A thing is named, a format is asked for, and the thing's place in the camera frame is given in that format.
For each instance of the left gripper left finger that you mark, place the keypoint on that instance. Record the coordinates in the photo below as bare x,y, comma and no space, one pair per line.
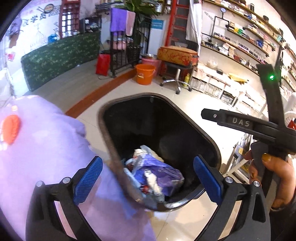
43,221

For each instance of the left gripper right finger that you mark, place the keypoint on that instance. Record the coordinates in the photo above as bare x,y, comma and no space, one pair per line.
252,221

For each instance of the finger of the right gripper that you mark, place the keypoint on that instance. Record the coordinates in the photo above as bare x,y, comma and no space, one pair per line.
241,122

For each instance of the purple tissue package bag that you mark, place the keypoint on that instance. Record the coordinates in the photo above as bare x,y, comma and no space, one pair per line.
167,177

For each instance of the clear plastic bag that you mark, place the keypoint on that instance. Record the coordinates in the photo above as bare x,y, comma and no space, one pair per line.
145,150

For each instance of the black trash bin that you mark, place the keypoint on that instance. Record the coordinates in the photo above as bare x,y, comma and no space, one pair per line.
153,120

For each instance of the person's right hand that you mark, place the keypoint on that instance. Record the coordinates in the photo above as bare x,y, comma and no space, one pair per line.
284,170

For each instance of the chrome swivel stool base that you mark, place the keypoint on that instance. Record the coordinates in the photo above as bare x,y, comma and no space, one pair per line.
179,68

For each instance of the purple floral tablecloth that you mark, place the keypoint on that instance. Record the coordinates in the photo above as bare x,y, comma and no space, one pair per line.
48,147

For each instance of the brown patterned stool cushion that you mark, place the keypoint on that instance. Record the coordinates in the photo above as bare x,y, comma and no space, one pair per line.
178,55

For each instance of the pink plastic basin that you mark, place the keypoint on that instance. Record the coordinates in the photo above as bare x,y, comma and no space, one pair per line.
154,62

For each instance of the orange plastic bucket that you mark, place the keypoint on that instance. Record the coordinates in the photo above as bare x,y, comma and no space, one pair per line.
145,74

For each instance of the small white crumpled wrapper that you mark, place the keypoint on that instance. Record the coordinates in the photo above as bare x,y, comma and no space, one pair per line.
153,185

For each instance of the red ladder shelf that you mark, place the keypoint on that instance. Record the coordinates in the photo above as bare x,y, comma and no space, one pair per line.
176,31

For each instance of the black metal towel rack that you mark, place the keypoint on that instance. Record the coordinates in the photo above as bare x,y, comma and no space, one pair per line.
128,50

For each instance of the red paper bag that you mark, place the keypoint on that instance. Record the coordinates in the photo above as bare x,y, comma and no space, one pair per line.
103,63

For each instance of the green potted plant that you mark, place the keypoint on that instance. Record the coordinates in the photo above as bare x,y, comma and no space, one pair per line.
146,8

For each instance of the pink hanging towel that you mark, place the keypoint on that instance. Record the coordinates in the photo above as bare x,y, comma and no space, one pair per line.
130,19

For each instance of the purple hanging towel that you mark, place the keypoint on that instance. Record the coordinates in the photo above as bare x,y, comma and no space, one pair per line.
118,20

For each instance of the green patterned counter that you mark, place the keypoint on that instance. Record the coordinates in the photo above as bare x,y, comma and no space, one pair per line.
51,60

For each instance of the red telephone booth cabinet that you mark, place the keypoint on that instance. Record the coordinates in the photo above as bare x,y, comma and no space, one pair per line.
69,18

